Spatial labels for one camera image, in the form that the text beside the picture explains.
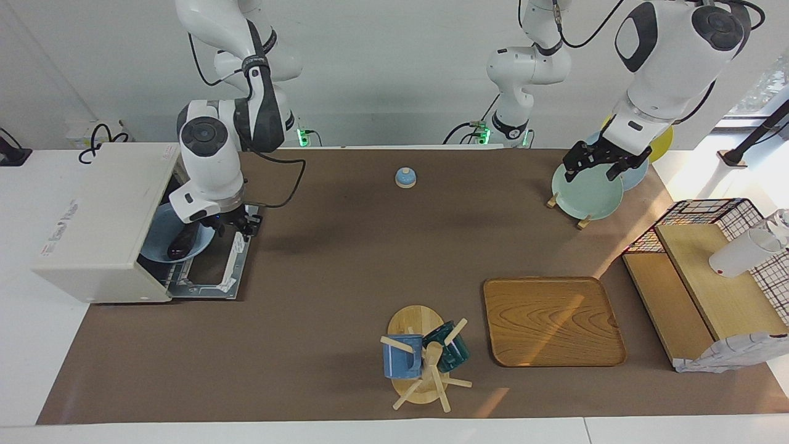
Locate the white cup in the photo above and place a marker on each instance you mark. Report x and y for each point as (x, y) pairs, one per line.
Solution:
(739, 256)

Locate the glass oven door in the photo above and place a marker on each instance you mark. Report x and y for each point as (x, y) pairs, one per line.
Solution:
(237, 271)

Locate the blue mug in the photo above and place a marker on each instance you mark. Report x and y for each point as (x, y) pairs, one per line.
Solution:
(400, 364)

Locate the wooden serving tray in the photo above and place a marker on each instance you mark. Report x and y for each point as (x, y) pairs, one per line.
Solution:
(555, 320)

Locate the pale green plate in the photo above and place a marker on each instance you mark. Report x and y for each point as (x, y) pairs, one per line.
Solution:
(588, 197)

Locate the brown table mat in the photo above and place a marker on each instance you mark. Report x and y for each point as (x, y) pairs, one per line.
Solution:
(345, 277)

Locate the small blue call bell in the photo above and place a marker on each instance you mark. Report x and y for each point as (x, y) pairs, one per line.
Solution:
(405, 179)

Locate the wooden two-tier shelf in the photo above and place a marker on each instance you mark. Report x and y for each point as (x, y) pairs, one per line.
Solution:
(666, 296)

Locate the wooden plate rack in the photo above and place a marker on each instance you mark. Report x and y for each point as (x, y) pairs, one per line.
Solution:
(583, 223)

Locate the black pole stand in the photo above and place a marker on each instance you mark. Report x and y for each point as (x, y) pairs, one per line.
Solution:
(761, 132)

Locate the white power socket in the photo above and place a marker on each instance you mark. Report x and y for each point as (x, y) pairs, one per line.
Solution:
(77, 132)

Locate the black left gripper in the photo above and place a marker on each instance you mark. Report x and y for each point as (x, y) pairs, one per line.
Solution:
(607, 153)

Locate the light blue racked plate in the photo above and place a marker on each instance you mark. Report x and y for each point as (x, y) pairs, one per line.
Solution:
(635, 179)

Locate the dark purple eggplant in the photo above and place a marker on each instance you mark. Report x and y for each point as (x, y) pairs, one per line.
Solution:
(180, 246)

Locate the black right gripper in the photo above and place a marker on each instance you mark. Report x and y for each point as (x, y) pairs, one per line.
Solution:
(243, 222)

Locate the white toaster oven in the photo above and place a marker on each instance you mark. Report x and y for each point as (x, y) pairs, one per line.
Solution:
(92, 222)

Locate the light blue serving plate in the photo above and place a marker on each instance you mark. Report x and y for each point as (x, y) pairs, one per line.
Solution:
(157, 237)

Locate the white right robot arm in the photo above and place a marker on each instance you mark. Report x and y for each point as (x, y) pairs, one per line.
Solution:
(209, 154)

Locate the yellow plate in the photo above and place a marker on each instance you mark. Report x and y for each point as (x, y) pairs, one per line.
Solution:
(661, 145)

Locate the black clamp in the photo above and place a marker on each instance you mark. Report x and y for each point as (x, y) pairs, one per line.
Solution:
(12, 157)

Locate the white folded cloth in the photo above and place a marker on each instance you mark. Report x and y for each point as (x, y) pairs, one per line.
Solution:
(733, 354)

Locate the wooden mug tree stand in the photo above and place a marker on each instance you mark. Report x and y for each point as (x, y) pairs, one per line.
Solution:
(413, 320)

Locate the dark green mug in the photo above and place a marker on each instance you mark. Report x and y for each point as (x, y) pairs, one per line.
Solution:
(453, 351)

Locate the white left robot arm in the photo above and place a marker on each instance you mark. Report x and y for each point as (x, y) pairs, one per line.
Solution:
(666, 61)

